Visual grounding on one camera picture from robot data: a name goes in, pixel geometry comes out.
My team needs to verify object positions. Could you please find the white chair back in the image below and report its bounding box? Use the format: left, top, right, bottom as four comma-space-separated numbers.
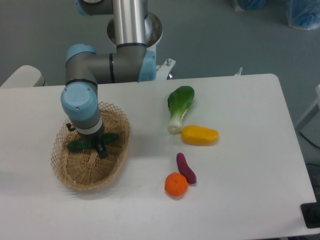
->
0, 65, 48, 89

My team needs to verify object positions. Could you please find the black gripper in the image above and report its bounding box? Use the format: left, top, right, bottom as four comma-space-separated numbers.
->
66, 121, 109, 159

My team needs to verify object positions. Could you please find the orange tangerine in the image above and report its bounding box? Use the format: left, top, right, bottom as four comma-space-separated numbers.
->
164, 172, 189, 197

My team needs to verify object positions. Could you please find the green cucumber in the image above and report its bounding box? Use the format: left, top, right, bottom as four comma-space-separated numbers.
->
66, 132, 120, 152

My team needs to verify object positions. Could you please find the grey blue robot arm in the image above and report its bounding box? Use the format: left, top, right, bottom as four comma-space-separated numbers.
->
60, 0, 156, 159

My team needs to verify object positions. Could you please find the yellow bell pepper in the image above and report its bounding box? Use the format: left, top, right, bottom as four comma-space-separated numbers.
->
181, 125, 220, 146

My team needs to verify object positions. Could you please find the black device at edge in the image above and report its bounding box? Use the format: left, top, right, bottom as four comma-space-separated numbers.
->
300, 202, 320, 229

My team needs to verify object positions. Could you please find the white furniture frame right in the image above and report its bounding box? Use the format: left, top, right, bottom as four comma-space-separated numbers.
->
294, 85, 320, 132

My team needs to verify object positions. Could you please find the purple sweet potato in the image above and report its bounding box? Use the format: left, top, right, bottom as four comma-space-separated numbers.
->
176, 152, 197, 185

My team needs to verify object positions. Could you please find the green bok choy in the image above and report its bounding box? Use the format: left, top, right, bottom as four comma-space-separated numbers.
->
167, 85, 195, 134

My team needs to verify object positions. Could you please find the blue plastic bag right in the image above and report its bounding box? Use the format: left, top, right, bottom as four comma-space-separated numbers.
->
286, 0, 320, 30

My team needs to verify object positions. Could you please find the woven wicker basket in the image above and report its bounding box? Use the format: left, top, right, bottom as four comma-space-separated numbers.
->
51, 101, 130, 191

